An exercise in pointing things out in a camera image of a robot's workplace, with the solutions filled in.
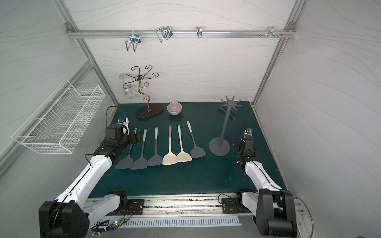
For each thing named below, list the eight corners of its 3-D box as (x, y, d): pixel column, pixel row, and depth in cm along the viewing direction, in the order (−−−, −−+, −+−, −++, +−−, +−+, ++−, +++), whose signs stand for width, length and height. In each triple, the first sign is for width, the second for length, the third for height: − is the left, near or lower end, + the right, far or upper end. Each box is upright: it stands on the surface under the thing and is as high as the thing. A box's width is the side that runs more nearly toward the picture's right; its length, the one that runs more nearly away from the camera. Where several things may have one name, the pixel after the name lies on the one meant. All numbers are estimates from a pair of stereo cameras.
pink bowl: (171, 117, 110) (170, 113, 107) (166, 108, 117) (165, 104, 113) (184, 112, 114) (184, 108, 110) (178, 103, 120) (178, 99, 117)
